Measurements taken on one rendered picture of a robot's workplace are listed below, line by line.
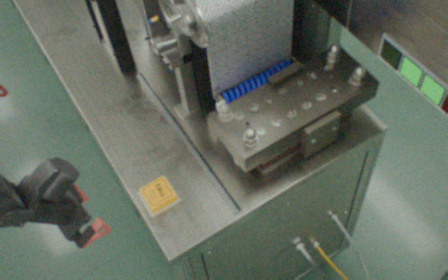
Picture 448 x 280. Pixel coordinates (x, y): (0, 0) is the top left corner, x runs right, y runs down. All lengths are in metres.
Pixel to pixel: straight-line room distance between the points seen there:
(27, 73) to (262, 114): 1.95
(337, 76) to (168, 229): 0.56
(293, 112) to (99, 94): 0.58
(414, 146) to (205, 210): 1.44
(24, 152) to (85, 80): 1.14
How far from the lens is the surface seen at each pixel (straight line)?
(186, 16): 1.14
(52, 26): 1.79
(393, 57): 1.19
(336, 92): 1.31
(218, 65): 1.23
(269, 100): 1.29
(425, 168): 2.48
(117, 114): 1.48
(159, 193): 1.29
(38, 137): 2.71
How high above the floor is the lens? 2.04
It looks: 55 degrees down
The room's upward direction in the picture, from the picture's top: 7 degrees counter-clockwise
